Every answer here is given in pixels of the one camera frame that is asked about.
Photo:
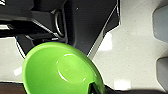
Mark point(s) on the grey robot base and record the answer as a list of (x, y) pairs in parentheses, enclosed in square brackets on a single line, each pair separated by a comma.
[(86, 23)]

